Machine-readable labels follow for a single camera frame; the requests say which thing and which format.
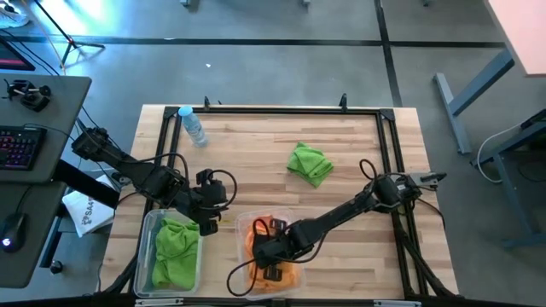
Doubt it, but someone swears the yellow cable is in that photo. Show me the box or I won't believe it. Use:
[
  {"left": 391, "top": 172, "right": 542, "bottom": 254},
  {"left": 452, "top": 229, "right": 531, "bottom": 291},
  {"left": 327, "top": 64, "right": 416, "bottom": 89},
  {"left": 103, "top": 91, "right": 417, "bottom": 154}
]
[{"left": 19, "top": 0, "right": 67, "bottom": 76}]

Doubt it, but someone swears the dark computer monitor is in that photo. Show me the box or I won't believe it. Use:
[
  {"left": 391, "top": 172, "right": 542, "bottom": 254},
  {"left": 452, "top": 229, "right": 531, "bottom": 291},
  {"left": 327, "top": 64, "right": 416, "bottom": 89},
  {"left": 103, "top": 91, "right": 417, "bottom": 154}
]
[{"left": 0, "top": 37, "right": 36, "bottom": 72}]

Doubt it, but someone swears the orange microfiber towel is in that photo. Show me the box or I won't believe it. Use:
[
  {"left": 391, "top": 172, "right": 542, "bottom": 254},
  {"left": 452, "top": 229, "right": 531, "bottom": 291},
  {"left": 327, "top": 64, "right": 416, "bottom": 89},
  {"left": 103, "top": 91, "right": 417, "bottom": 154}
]
[{"left": 243, "top": 214, "right": 302, "bottom": 294}]

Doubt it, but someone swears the silver metal bracket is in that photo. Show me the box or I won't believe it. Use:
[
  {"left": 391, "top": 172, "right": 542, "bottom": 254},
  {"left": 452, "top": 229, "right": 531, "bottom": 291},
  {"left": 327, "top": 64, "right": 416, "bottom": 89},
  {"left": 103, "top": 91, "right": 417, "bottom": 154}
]
[
  {"left": 373, "top": 300, "right": 423, "bottom": 307},
  {"left": 135, "top": 298, "right": 184, "bottom": 307}
]

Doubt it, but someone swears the black floor cable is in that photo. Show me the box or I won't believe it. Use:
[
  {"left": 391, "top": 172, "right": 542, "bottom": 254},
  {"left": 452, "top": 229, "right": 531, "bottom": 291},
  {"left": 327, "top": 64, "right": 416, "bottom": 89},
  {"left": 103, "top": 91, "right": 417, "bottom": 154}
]
[{"left": 0, "top": 28, "right": 61, "bottom": 76}]

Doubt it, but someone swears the black desk clamp tool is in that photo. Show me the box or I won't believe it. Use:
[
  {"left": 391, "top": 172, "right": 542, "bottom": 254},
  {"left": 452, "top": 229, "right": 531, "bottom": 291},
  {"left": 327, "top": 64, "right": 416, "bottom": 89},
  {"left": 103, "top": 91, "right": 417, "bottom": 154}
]
[{"left": 3, "top": 78, "right": 52, "bottom": 113}]

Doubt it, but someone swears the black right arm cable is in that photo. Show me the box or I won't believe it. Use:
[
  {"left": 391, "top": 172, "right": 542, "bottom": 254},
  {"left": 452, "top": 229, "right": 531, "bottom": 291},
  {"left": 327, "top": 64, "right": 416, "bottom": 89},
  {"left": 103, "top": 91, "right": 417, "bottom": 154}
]
[{"left": 225, "top": 158, "right": 385, "bottom": 298}]

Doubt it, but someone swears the pale pink table top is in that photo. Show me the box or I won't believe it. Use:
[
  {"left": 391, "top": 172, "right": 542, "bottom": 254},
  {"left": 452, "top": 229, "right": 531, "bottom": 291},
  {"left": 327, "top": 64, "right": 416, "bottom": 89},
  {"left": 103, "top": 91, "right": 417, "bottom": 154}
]
[{"left": 484, "top": 0, "right": 546, "bottom": 78}]

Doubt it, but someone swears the black flat bar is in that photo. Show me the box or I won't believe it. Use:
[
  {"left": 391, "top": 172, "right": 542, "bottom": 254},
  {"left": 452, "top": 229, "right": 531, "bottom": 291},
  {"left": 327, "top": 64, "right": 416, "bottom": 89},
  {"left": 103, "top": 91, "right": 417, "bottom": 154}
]
[{"left": 53, "top": 159, "right": 120, "bottom": 210}]

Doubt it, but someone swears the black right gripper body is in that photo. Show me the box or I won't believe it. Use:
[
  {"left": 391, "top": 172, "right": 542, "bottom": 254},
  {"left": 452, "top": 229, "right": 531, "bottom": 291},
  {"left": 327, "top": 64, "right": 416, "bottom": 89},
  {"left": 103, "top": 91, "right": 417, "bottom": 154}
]
[{"left": 254, "top": 218, "right": 299, "bottom": 281}]

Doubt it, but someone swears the black computer mouse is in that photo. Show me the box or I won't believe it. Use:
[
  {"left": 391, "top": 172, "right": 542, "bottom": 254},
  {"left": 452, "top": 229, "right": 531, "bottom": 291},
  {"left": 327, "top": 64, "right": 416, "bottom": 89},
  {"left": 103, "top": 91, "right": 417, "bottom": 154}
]
[{"left": 0, "top": 211, "right": 26, "bottom": 253}]

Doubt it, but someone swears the black tripod stand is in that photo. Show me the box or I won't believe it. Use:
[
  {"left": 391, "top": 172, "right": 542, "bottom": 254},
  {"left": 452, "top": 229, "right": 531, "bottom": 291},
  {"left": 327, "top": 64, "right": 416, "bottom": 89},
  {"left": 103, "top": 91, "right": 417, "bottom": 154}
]
[{"left": 32, "top": 0, "right": 106, "bottom": 68}]

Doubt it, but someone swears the clear plastic bin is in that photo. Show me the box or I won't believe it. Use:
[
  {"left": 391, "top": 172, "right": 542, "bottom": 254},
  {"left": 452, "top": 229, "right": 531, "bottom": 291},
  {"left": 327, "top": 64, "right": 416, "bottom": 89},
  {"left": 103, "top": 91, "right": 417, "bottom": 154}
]
[
  {"left": 133, "top": 207, "right": 205, "bottom": 298},
  {"left": 235, "top": 207, "right": 306, "bottom": 301}
]

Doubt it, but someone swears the white cable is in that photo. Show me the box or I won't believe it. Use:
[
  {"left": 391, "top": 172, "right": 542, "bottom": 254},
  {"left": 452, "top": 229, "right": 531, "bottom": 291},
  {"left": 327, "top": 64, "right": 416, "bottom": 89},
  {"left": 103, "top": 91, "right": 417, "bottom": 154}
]
[{"left": 475, "top": 122, "right": 525, "bottom": 185}]

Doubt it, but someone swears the white shoe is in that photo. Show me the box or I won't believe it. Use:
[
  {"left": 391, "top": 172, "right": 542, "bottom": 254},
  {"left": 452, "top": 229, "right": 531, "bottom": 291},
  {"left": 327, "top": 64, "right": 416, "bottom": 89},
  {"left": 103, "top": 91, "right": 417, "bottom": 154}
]
[{"left": 0, "top": 8, "right": 30, "bottom": 29}]

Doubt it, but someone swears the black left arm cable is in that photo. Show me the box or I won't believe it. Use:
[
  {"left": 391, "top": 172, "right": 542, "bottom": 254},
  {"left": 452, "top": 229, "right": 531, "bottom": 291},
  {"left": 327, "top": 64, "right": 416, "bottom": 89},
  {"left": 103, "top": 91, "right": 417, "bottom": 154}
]
[{"left": 127, "top": 152, "right": 238, "bottom": 211}]

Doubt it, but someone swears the dark grey desk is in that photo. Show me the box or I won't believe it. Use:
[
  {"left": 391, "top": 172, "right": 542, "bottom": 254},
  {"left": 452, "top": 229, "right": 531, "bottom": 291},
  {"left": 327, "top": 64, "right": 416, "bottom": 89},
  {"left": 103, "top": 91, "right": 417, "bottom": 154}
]
[{"left": 0, "top": 74, "right": 93, "bottom": 289}]

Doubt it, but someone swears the clear plastic water bottle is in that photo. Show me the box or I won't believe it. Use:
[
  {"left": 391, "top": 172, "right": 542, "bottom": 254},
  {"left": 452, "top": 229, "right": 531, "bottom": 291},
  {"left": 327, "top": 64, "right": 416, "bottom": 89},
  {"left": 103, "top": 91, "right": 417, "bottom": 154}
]
[{"left": 177, "top": 105, "right": 210, "bottom": 149}]

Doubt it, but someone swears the grey table leg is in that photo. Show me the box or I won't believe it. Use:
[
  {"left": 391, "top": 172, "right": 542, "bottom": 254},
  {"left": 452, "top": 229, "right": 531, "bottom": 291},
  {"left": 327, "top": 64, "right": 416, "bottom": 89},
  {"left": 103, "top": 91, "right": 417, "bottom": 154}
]
[{"left": 433, "top": 49, "right": 516, "bottom": 155}]

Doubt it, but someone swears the black aluminium rig frame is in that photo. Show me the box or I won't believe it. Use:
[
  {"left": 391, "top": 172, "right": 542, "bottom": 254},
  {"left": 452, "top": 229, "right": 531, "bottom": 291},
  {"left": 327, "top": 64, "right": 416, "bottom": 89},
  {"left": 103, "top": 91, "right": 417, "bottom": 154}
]
[{"left": 100, "top": 104, "right": 460, "bottom": 307}]

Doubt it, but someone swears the blue-grey desk frame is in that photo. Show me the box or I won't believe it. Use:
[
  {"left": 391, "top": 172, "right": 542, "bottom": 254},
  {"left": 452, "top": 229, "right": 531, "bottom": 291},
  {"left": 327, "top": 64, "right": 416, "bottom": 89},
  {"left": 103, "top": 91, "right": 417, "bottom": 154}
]
[{"left": 471, "top": 108, "right": 546, "bottom": 251}]

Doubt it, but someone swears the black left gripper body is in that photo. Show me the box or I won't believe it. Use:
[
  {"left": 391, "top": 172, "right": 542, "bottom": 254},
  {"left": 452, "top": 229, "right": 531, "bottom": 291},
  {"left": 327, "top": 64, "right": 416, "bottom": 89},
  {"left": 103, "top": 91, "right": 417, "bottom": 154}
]
[{"left": 183, "top": 168, "right": 229, "bottom": 237}]

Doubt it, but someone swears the white printed bag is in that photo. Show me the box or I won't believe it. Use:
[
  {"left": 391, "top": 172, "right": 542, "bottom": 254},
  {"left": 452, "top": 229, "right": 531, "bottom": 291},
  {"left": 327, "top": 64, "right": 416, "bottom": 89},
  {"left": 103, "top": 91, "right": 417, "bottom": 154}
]
[{"left": 61, "top": 174, "right": 116, "bottom": 238}]

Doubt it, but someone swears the black backlit keyboard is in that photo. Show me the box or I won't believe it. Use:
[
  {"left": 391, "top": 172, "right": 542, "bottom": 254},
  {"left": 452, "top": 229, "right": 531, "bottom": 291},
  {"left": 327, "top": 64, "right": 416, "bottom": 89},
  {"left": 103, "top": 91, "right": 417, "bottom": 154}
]
[{"left": 0, "top": 125, "right": 48, "bottom": 171}]

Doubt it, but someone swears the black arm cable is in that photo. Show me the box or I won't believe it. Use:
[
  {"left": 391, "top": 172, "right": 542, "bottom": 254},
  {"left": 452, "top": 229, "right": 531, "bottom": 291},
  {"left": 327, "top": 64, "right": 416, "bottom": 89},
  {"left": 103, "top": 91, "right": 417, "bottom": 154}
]
[
  {"left": 225, "top": 158, "right": 385, "bottom": 298},
  {"left": 127, "top": 152, "right": 238, "bottom": 211}
]

